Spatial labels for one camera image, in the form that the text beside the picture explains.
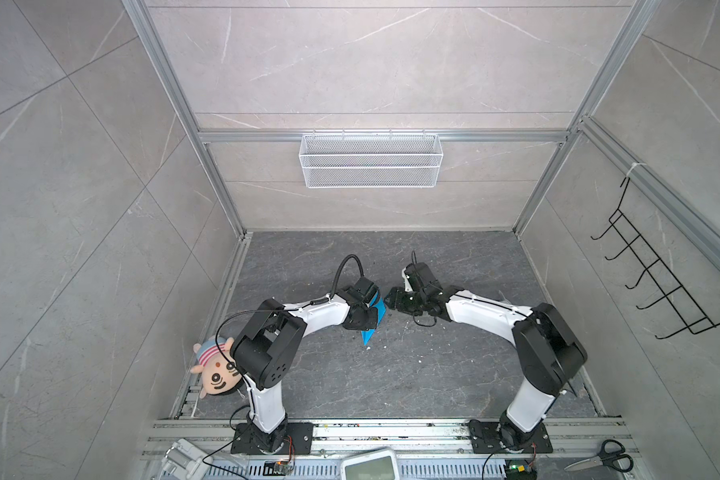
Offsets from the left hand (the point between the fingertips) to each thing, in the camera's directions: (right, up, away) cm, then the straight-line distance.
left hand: (371, 316), depth 94 cm
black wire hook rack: (+65, +7, -35) cm, 74 cm away
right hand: (+5, +6, -2) cm, 8 cm away
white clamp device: (-45, -29, -25) cm, 59 cm away
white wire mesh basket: (+1, +52, +7) cm, 53 cm away
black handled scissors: (+59, -29, -22) cm, 70 cm away
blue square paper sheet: (+3, +5, -10) cm, 12 cm away
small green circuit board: (+36, -32, -24) cm, 54 cm away
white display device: (+1, -28, -28) cm, 39 cm away
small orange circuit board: (-23, -32, -24) cm, 46 cm away
